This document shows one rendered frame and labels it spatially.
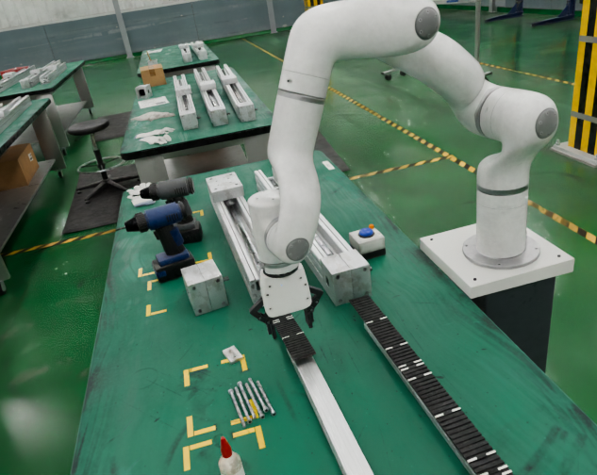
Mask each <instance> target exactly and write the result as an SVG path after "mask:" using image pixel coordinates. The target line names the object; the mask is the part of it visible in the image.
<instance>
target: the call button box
mask: <svg viewBox="0 0 597 475"><path fill-rule="evenodd" d="M349 239H350V247H351V248H352V249H353V250H354V249H356V250H357V251H358V252H359V253H360V254H361V255H362V256H363V257H364V259H365V260H368V259H372V258H375V257H378V256H381V255H385V254H386V249H385V238H384V236H383V235H382V234H381V233H380V232H379V231H377V230H376V229H375V228H374V229H373V234H372V235H370V236H367V237H363V236H361V235H360V234H359V230H357V231H355V232H351V233H349Z"/></svg>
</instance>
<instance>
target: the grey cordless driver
mask: <svg viewBox="0 0 597 475"><path fill-rule="evenodd" d="M194 192H195V187H194V183H193V180H192V178H190V177H188V179H187V177H182V178H177V179H172V180H166V181H160V182H158V184H157V183H153V184H150V185H149V187H147V188H143V189H141V190H140V193H139V194H133V195H132V197H135V196H141V198H142V199H152V200H153V201H158V200H160V199H161V200H166V201H165V203H166V204H170V203H173V202H175V203H176V204H177V202H178V201H180V202H181V203H183V205H184V207H185V210H186V213H187V218H186V219H185V220H184V221H183V220H181V222H178V223H174V225H177V227H178V230H179V232H180V234H181V236H182V238H183V239H184V242H183V244H188V243H193V242H198V241H202V235H203V230H202V226H201V222H200V221H197V220H196V219H195V217H193V216H192V210H191V207H190V205H189V202H188V200H187V198H185V197H183V196H189V195H190V193H191V194H194Z"/></svg>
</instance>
